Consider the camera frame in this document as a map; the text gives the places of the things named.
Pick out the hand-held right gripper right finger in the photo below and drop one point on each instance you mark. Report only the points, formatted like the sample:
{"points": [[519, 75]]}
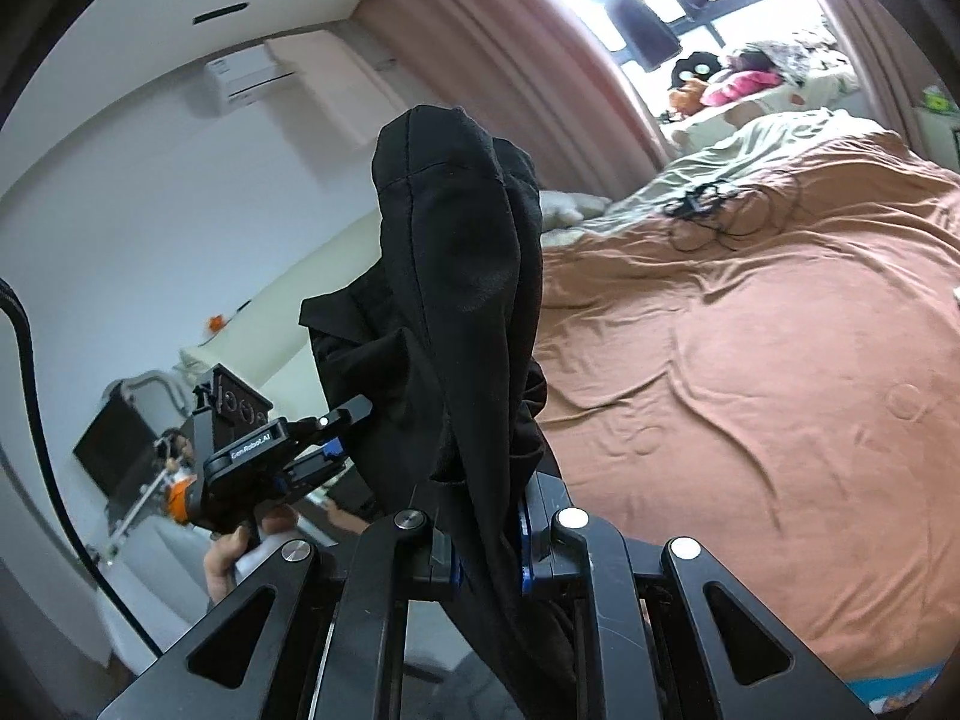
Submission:
{"points": [[540, 540]]}

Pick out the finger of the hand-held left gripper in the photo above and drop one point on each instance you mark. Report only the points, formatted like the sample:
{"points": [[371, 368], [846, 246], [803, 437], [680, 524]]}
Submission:
{"points": [[337, 412], [315, 469]]}

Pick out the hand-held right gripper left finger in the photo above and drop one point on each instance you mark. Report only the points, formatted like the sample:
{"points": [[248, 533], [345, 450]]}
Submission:
{"points": [[442, 570]]}

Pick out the black button shirt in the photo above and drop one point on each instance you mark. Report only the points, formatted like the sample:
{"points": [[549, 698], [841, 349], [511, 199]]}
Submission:
{"points": [[450, 277]]}

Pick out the person's left forearm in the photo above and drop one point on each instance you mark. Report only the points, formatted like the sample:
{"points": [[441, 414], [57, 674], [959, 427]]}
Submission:
{"points": [[352, 519]]}

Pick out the person's left hand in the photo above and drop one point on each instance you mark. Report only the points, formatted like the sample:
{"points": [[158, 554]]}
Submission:
{"points": [[229, 562]]}

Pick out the black flat screen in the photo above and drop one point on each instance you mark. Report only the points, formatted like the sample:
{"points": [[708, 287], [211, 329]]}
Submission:
{"points": [[112, 446]]}

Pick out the small orange object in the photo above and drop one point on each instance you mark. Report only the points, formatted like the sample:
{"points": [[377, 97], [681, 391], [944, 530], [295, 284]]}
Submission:
{"points": [[217, 325]]}

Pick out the cream headboard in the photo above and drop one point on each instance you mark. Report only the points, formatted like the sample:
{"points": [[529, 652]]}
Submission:
{"points": [[300, 285]]}

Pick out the orange blanket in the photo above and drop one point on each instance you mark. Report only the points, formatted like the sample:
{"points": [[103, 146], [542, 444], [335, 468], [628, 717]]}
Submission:
{"points": [[750, 390]]}

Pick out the cream pillow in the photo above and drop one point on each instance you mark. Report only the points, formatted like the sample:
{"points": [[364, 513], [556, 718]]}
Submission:
{"points": [[570, 206]]}

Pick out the white air conditioner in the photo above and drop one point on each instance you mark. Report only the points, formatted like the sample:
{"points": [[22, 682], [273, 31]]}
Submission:
{"points": [[247, 79]]}

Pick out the pink curtain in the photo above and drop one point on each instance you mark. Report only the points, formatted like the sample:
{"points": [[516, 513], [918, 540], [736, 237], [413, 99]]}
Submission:
{"points": [[487, 75], [870, 15]]}

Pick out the blue cloth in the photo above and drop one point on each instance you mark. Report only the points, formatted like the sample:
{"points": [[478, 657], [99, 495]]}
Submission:
{"points": [[900, 690]]}

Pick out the ceiling air vent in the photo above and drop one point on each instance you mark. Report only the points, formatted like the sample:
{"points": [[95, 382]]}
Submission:
{"points": [[220, 15]]}

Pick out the beige floral sheet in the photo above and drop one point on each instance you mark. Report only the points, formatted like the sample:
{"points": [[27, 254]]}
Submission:
{"points": [[735, 146]]}

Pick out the orange plush toy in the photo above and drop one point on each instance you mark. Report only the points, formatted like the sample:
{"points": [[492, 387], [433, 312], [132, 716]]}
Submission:
{"points": [[686, 96]]}

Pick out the pink plush toy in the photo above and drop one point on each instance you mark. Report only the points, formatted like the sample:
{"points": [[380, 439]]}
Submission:
{"points": [[739, 86]]}

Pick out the black plush toy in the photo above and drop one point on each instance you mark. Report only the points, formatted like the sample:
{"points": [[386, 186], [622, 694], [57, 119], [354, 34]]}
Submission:
{"points": [[694, 67]]}

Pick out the dark hanging garment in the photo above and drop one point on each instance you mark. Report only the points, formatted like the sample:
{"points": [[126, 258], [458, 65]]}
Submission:
{"points": [[641, 15]]}

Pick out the white nightstand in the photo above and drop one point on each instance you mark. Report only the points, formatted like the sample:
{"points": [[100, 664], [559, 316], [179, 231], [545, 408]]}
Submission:
{"points": [[937, 135]]}

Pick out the small green object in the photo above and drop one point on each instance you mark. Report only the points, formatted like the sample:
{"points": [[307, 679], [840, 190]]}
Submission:
{"points": [[934, 97]]}

